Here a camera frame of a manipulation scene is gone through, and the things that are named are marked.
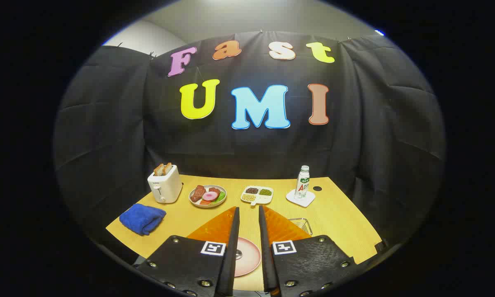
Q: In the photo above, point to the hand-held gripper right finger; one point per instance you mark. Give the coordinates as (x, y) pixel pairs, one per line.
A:
(265, 247)

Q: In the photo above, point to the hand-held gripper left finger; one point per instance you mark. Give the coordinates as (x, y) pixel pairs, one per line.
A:
(233, 243)

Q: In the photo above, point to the pink round plate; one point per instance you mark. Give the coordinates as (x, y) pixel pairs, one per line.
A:
(251, 258)

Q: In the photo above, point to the green lettuce leaf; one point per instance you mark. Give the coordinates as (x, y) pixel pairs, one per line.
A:
(220, 199)

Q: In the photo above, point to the heap of yellow soybeans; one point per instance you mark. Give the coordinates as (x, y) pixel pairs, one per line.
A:
(248, 198)

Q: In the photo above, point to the white divided dish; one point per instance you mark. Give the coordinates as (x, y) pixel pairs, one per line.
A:
(260, 199)

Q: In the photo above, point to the pink ham slice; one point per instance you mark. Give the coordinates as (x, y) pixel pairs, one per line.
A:
(209, 196)

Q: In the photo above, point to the grey round food plate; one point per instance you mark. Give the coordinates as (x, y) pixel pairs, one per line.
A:
(222, 190)

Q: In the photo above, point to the heap of green beans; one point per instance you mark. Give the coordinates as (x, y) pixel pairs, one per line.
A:
(265, 192)

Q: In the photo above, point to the short red meat slice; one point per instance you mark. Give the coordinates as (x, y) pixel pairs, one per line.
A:
(214, 191)

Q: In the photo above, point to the heap of black beans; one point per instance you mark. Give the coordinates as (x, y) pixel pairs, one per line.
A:
(252, 190)

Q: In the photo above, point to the long red meat slice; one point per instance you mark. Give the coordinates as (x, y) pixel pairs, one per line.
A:
(197, 193)

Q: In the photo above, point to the white square coaster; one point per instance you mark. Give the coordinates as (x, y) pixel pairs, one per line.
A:
(309, 200)

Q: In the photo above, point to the white green-capped drink bottle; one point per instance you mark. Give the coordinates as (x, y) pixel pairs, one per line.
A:
(302, 185)

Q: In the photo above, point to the white toaster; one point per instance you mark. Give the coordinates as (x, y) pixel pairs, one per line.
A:
(165, 189)

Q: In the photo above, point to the blue folded towel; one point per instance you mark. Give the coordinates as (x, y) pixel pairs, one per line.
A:
(142, 218)

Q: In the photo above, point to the black backdrop cloth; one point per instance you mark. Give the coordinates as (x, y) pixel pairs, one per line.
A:
(247, 148)

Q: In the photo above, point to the toast slice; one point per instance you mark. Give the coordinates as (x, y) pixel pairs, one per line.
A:
(159, 170)
(167, 168)

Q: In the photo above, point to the black table clamp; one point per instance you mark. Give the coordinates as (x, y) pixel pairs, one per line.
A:
(380, 246)

